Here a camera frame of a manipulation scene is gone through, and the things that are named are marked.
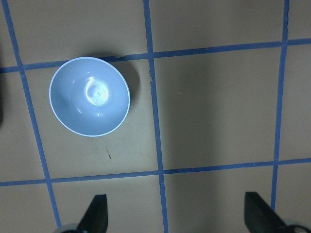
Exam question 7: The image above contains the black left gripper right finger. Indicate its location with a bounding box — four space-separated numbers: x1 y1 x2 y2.
244 192 287 233

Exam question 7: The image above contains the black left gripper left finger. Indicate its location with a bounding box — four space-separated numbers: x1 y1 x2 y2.
76 194 107 233

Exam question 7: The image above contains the blue plastic bowl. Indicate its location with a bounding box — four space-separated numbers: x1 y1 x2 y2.
49 57 131 137

